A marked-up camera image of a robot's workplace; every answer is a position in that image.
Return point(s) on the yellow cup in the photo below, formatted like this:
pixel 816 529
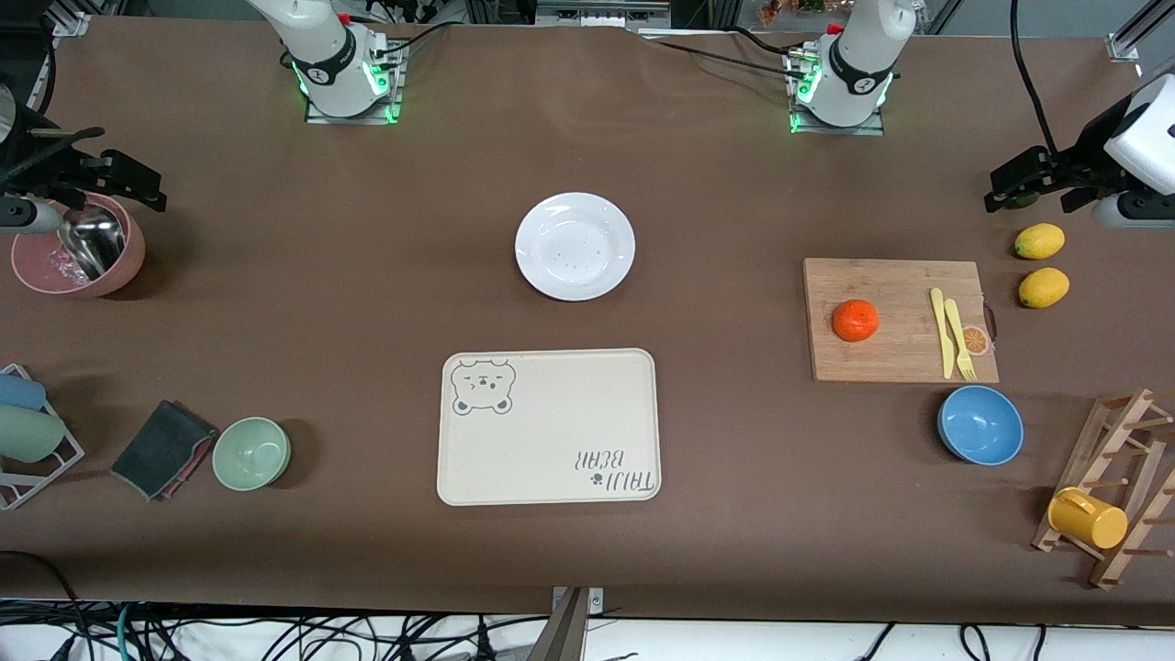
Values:
pixel 1088 520

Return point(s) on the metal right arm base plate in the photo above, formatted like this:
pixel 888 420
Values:
pixel 390 101

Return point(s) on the cream tray with bear print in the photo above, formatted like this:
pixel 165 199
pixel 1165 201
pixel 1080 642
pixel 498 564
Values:
pixel 549 431

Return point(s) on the dark green round fruit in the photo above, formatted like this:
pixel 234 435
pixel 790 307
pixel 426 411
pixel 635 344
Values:
pixel 1025 196

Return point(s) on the metal scoop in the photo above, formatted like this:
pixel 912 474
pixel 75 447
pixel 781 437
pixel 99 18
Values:
pixel 94 240

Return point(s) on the aluminium frame beam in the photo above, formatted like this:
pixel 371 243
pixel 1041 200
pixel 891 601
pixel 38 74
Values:
pixel 601 11

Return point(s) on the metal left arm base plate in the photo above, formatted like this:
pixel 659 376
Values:
pixel 826 129

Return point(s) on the aluminium frame corner bracket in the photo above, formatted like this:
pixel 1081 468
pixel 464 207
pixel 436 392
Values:
pixel 1127 41
pixel 66 23

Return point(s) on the yellow plastic fork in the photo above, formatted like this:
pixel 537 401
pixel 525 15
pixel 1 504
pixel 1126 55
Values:
pixel 959 340

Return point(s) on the yellow lemon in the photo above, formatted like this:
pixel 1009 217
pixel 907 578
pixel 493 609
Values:
pixel 1039 240
pixel 1044 287

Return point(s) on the yellow plastic knife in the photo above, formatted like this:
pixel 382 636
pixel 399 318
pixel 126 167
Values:
pixel 943 335

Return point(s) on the light green bowl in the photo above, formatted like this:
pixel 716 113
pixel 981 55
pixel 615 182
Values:
pixel 251 453

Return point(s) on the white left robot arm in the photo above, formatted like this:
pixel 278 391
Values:
pixel 854 64

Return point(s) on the wooden cup rack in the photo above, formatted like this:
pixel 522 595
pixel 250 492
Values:
pixel 1115 431

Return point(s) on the white round plate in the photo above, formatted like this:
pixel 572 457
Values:
pixel 575 246

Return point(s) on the dark grey folded cloth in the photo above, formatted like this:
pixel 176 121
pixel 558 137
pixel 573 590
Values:
pixel 161 448

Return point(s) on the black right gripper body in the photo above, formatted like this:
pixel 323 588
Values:
pixel 48 168

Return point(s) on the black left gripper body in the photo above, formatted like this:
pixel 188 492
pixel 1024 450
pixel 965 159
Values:
pixel 1090 154

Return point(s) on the blue bowl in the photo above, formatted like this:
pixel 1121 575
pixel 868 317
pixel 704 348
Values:
pixel 980 424

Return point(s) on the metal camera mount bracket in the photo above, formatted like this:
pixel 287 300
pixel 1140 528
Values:
pixel 569 629

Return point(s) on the green cup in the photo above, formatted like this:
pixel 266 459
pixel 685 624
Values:
pixel 27 433

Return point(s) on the clear ice pieces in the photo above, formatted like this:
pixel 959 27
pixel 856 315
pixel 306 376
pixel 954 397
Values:
pixel 57 266

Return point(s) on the pink bowl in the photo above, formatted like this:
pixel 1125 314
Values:
pixel 128 252

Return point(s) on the blue cup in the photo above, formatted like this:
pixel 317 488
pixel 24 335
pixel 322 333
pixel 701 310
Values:
pixel 20 392

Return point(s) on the orange fruit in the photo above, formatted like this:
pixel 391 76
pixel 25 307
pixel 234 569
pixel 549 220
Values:
pixel 856 320

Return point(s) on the wooden cutting board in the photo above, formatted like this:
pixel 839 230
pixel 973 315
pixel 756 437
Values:
pixel 904 294

